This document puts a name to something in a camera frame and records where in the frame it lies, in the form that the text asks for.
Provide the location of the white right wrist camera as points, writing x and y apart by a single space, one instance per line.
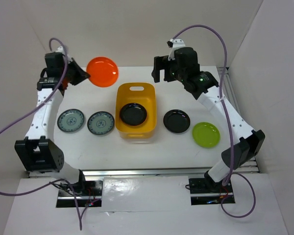
174 44

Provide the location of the orange plate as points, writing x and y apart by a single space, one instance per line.
103 72

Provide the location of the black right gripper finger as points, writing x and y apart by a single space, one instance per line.
167 74
160 63

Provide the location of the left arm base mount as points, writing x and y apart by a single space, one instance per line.
90 196

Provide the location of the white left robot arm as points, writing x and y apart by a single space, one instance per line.
38 151

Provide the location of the black plate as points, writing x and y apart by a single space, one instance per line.
176 121
133 114

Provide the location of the green plate near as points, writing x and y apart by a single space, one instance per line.
206 135

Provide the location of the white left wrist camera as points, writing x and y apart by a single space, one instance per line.
60 49

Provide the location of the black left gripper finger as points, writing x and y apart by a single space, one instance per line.
78 78
77 71

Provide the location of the front aluminium rail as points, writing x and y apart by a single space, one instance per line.
246 168

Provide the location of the small blue floral plate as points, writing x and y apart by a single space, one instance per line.
100 123

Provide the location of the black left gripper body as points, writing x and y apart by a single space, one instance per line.
62 71

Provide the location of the yellow plastic bin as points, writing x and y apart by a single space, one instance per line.
144 94

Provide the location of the large blue floral plate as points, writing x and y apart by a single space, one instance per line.
70 120

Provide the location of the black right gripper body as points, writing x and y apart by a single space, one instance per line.
179 74

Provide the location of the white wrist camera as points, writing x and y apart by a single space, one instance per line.
174 44
60 49

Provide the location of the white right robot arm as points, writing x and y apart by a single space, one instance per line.
199 86

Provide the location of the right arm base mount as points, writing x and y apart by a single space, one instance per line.
202 194

